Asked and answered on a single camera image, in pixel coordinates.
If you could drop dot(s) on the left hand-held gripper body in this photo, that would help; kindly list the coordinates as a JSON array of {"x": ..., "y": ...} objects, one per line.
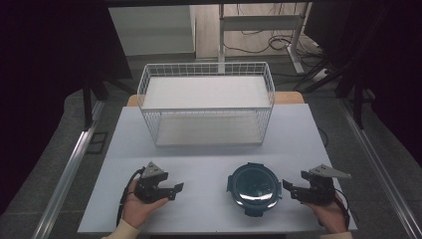
[{"x": 149, "y": 186}]

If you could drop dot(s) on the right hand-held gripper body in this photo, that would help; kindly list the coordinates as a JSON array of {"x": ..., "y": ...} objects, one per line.
[{"x": 320, "y": 189}]

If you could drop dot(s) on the round dark glass lid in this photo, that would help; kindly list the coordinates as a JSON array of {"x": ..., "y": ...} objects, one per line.
[{"x": 254, "y": 189}]

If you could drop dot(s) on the person's right hand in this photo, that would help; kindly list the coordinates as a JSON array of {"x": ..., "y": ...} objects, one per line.
[{"x": 328, "y": 215}]

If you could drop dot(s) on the person's left hand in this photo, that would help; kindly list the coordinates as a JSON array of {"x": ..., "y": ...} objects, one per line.
[{"x": 137, "y": 212}]

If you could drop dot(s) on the wooden table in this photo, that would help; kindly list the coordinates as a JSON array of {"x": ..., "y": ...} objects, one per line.
[{"x": 288, "y": 98}]

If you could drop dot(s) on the black stand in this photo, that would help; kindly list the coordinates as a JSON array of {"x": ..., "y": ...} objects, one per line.
[
  {"x": 358, "y": 99},
  {"x": 88, "y": 103}
]

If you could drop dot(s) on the white power strip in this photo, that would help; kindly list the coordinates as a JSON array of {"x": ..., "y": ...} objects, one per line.
[{"x": 321, "y": 74}]

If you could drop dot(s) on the black curtain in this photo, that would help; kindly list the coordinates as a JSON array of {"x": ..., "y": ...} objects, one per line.
[
  {"x": 40, "y": 83},
  {"x": 391, "y": 66}
]

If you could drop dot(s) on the white cabinet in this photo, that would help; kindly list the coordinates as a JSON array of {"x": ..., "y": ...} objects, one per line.
[{"x": 151, "y": 30}]

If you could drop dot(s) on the metal floor rail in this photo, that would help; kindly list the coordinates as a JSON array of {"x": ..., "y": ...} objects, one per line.
[
  {"x": 66, "y": 172},
  {"x": 378, "y": 159}
]

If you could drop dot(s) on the black square floor frame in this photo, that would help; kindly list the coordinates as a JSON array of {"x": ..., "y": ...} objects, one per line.
[{"x": 98, "y": 142}]

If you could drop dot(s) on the white metal desk frame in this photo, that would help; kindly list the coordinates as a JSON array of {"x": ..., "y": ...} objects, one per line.
[{"x": 262, "y": 22}]

